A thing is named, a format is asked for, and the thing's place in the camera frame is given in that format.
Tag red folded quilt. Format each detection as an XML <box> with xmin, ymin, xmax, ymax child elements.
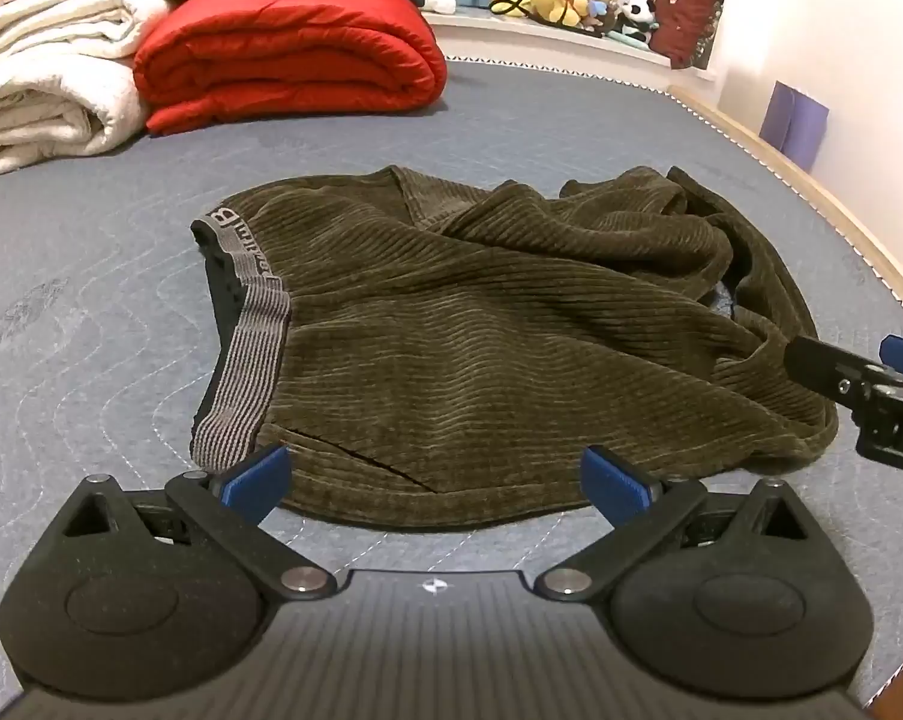
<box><xmin>132</xmin><ymin>0</ymin><xmax>449</xmax><ymax>137</ymax></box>

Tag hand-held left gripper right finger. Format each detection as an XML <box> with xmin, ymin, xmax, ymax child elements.
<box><xmin>533</xmin><ymin>445</ymin><xmax>821</xmax><ymax>602</ymax></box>

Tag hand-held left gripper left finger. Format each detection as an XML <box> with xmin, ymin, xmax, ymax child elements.
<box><xmin>59</xmin><ymin>444</ymin><xmax>338</xmax><ymax>602</ymax></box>

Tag dark red cushion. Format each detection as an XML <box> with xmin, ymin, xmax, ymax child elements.
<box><xmin>649</xmin><ymin>0</ymin><xmax>727</xmax><ymax>71</ymax></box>

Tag white folded blanket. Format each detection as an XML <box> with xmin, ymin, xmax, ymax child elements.
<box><xmin>0</xmin><ymin>0</ymin><xmax>176</xmax><ymax>178</ymax></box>

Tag olive corduroy pants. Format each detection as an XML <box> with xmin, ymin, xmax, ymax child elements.
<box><xmin>188</xmin><ymin>163</ymin><xmax>841</xmax><ymax>530</ymax></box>

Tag panda plush toy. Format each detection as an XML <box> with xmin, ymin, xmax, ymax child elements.
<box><xmin>619</xmin><ymin>0</ymin><xmax>659</xmax><ymax>47</ymax></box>

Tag purple paper sheet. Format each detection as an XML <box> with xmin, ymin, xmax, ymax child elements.
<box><xmin>758</xmin><ymin>81</ymin><xmax>830</xmax><ymax>170</ymax></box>

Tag white window ledge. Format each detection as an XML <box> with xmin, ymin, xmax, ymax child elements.
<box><xmin>427</xmin><ymin>10</ymin><xmax>716</xmax><ymax>92</ymax></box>

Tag wooden bed frame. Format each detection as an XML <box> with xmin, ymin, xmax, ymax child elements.
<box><xmin>667</xmin><ymin>82</ymin><xmax>903</xmax><ymax>320</ymax></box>

